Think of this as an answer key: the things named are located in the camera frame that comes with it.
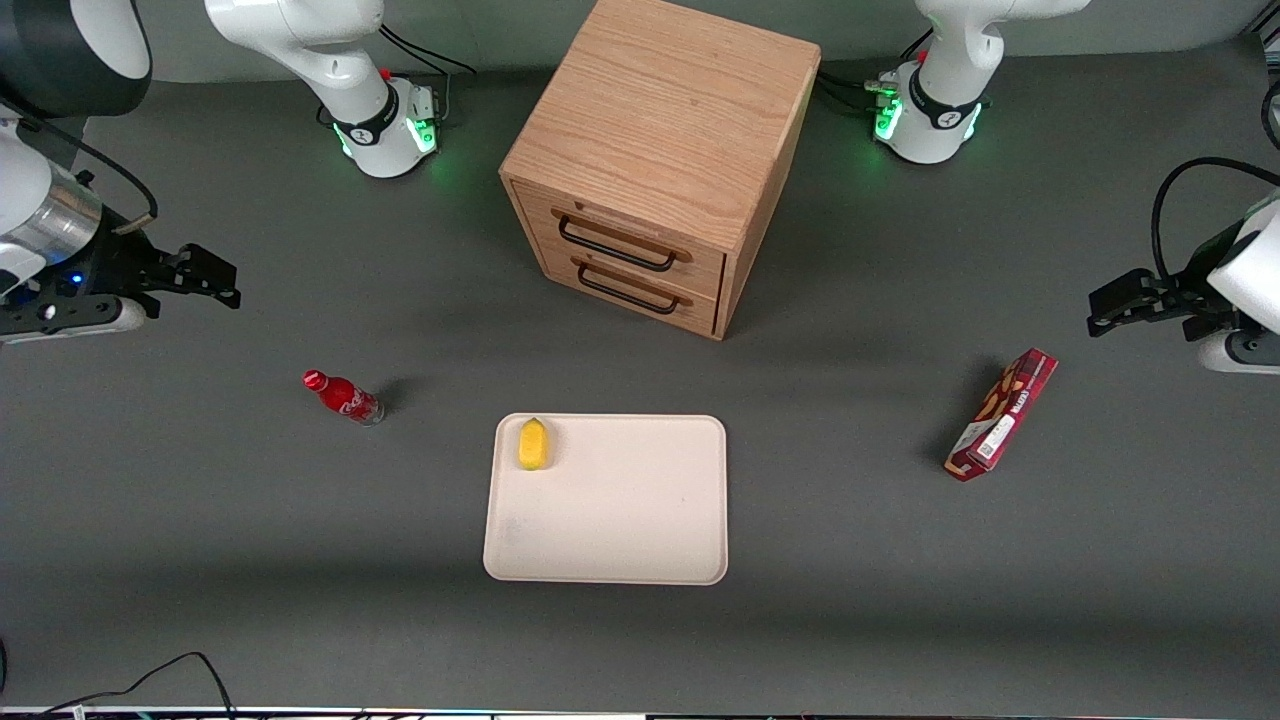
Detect black right arm base cables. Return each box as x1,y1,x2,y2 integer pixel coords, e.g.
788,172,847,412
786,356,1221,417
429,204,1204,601
378,22,478,127

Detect black cable at table edge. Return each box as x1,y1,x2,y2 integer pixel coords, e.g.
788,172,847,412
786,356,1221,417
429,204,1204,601
0,651,237,720

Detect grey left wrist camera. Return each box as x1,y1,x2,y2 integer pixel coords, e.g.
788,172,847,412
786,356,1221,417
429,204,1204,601
1198,330,1280,376

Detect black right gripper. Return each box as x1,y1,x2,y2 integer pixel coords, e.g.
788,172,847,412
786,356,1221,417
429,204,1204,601
50,225,242,320

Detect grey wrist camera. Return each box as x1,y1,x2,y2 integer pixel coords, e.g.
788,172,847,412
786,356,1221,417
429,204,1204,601
0,296,149,347
1198,330,1280,376

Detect black arm wrist cable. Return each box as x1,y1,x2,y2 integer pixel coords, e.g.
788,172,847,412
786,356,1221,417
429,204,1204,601
0,95,159,237
1150,156,1280,282

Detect red coke bottle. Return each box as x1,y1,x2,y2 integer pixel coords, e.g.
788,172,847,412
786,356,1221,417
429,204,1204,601
303,369,386,427

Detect wooden two-drawer cabinet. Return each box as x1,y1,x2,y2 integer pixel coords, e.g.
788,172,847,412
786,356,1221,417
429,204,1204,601
499,0,822,342

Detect black right arm wrist cable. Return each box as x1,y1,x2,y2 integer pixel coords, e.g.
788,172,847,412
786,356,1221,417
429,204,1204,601
0,95,159,237

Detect red tartan cookie box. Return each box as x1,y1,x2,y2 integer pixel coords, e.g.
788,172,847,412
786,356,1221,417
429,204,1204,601
944,348,1059,483

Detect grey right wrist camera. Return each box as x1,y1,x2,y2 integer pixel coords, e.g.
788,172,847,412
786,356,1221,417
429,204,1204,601
0,296,149,347

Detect beige plastic tray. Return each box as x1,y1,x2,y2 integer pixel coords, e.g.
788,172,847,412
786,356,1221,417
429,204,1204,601
483,413,729,586

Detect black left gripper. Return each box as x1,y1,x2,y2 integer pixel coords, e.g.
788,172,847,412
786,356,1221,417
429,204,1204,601
1087,222,1251,344

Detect black drawer handle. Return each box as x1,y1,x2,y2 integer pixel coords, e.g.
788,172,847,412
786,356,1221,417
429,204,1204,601
576,261,683,316
557,214,679,273

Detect black arm base cables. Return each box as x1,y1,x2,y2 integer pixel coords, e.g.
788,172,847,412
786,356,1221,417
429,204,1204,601
814,28,933,113
378,22,478,127

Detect black left arm base cables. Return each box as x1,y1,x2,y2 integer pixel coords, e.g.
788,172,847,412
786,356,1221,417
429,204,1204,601
814,28,933,113

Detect black left arm wrist cable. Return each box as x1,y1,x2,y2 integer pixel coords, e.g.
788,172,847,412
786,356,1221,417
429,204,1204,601
1150,156,1280,282

